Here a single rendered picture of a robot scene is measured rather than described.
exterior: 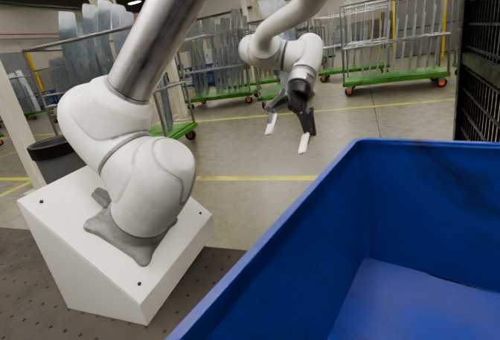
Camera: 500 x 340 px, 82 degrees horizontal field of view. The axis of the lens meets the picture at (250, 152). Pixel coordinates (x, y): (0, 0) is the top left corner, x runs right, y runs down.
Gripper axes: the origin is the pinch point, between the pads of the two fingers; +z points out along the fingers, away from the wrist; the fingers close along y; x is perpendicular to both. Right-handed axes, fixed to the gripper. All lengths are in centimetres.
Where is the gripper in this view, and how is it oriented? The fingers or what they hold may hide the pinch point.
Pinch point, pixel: (286, 140)
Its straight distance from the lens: 90.7
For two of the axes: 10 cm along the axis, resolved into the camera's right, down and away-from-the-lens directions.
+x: -5.2, 1.7, 8.3
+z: -2.7, 9.0, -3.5
